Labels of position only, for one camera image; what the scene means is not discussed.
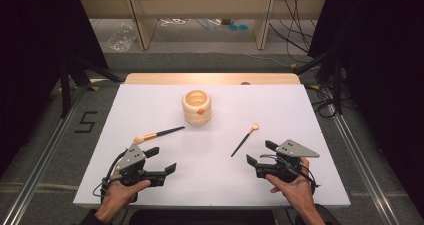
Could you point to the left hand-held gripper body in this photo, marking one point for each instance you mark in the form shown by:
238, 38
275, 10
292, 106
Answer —
131, 160

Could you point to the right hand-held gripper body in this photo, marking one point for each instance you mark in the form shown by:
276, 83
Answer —
293, 150

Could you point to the cream ribbed brush holder cup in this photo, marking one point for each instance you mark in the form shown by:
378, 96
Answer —
196, 113

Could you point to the person's left hand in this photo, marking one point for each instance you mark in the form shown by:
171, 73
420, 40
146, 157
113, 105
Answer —
116, 196

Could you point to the person's right hand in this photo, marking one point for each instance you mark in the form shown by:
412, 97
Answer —
298, 193

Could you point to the white table board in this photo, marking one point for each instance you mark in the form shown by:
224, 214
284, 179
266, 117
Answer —
213, 171

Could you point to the black metal stand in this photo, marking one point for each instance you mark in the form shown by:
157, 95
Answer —
336, 85
66, 85

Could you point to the wooden table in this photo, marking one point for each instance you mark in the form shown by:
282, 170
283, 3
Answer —
213, 78

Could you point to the clear plastic bag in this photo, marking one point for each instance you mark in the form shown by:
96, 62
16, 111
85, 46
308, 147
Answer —
121, 38

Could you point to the black curtain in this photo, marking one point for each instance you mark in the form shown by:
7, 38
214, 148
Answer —
40, 51
383, 68

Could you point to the blue round lid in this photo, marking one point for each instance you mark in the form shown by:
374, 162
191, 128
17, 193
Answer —
243, 27
233, 27

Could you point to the light wooden shelf unit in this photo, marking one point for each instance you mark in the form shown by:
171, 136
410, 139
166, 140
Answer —
200, 5

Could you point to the aluminium floor rail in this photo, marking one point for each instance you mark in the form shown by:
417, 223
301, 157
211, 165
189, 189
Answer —
363, 168
40, 171

